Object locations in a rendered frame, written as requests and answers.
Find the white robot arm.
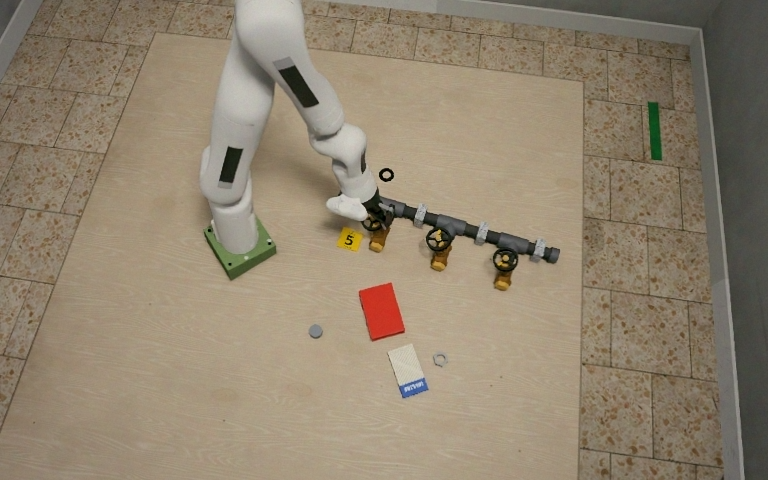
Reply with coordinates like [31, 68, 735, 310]
[199, 0, 377, 254]

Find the grey pipe manifold with three valves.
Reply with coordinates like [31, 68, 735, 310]
[361, 196, 560, 290]

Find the red flat rectangular block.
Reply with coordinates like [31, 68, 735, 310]
[359, 283, 405, 341]

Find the grey round disc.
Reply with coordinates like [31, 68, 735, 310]
[309, 324, 323, 339]

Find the black rubber ring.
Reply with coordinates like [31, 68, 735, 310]
[379, 168, 394, 182]

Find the small grey hex nut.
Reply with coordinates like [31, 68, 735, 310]
[433, 351, 448, 367]

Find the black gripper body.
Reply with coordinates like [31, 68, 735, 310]
[361, 186, 383, 213]

